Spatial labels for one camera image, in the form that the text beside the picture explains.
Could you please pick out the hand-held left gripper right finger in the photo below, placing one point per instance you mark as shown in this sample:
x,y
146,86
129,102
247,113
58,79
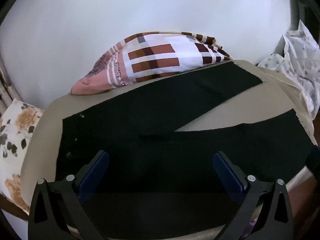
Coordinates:
x,y
226,175

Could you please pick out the purple cloth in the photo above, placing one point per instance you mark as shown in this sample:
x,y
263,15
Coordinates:
x,y
252,226

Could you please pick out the black pants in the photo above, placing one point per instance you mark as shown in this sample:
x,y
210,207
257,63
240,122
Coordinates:
x,y
150,110

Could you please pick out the plaid brown pink pillow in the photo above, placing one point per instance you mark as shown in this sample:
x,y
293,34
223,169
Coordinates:
x,y
160,57

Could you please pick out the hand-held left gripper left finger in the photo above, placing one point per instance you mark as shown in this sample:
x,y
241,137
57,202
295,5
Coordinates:
x,y
96,173

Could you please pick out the white dotted cloth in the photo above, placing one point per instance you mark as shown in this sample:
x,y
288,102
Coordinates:
x,y
300,65

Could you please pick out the white floral pillow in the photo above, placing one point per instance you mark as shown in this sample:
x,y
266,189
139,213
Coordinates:
x,y
15,132

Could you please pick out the beige woven mat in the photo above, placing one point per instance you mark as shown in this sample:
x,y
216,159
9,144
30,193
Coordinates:
x,y
42,135

